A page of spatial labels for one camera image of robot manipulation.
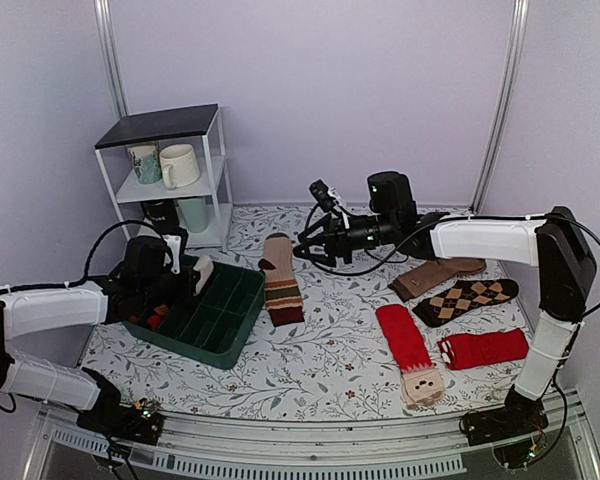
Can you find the right aluminium corner post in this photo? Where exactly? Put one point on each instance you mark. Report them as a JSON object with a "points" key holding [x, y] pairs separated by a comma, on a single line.
{"points": [[513, 57]]}

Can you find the tan brown cuff sock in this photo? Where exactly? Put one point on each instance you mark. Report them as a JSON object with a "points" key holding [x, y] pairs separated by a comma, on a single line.
{"points": [[433, 273]]}

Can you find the cream brown block sock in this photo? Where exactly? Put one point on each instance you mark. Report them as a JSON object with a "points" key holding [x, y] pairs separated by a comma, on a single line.
{"points": [[201, 273]]}

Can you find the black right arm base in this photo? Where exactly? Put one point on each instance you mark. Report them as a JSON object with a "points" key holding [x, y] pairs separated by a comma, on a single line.
{"points": [[503, 423]]}

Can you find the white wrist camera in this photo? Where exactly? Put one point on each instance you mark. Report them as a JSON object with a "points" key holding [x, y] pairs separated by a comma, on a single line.
{"points": [[176, 242], [329, 201]]}

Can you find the striped beige brown sock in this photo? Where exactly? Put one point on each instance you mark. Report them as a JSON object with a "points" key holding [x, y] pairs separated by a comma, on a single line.
{"points": [[283, 299]]}

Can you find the floral patterned table mat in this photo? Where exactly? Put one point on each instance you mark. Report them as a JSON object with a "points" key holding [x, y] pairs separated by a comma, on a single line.
{"points": [[335, 366]]}

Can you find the orange black rolled sock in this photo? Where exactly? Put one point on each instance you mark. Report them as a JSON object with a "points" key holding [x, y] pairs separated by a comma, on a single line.
{"points": [[156, 316]]}

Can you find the aluminium corner post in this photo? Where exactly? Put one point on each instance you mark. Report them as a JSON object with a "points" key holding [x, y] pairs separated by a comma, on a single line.
{"points": [[513, 57], [106, 37]]}

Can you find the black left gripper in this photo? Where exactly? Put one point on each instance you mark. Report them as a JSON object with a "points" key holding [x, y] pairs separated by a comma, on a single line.
{"points": [[187, 293]]}

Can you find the red folded sock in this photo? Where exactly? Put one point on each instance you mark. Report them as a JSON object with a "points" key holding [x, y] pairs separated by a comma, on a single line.
{"points": [[466, 351]]}

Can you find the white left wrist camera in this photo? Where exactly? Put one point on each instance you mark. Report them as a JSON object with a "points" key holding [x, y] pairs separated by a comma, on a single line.
{"points": [[176, 242]]}

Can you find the white shelf black top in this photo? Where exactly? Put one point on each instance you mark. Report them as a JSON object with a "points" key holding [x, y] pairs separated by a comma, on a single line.
{"points": [[202, 127]]}

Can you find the left aluminium corner post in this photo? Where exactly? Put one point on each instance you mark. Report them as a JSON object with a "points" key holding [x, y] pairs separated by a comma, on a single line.
{"points": [[106, 37]]}

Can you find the teal patterned mug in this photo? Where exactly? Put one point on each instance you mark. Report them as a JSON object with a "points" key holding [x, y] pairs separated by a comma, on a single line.
{"points": [[145, 162]]}

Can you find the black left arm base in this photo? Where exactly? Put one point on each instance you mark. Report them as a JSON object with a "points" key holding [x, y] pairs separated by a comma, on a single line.
{"points": [[113, 420]]}

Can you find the cream white mug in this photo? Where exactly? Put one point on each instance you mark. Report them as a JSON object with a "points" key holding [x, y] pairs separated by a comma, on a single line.
{"points": [[179, 166]]}

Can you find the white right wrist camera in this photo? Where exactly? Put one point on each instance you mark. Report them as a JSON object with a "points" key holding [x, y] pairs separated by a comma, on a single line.
{"points": [[329, 201]]}

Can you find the pale green mug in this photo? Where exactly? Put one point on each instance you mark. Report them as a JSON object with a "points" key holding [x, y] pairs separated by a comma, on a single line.
{"points": [[194, 214]]}

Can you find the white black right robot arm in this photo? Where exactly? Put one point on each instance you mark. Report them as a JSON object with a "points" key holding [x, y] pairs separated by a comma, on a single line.
{"points": [[554, 242]]}

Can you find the green divided organizer tray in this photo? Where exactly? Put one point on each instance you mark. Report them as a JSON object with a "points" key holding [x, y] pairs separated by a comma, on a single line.
{"points": [[213, 328]]}

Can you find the red beige face sock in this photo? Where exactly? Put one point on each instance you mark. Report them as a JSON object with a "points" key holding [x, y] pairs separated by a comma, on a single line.
{"points": [[422, 385]]}

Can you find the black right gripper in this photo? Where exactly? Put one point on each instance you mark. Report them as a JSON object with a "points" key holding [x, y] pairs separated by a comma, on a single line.
{"points": [[334, 238]]}

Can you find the black mug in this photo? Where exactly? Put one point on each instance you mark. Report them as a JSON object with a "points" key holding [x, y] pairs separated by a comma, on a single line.
{"points": [[162, 214]]}

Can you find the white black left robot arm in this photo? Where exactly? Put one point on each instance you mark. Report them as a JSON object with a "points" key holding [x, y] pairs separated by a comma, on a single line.
{"points": [[153, 274]]}

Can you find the aluminium front rail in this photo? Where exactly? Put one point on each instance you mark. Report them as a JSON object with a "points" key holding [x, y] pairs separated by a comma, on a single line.
{"points": [[420, 447]]}

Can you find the brown argyle sock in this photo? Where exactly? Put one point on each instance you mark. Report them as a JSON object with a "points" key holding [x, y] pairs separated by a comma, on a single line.
{"points": [[463, 297]]}

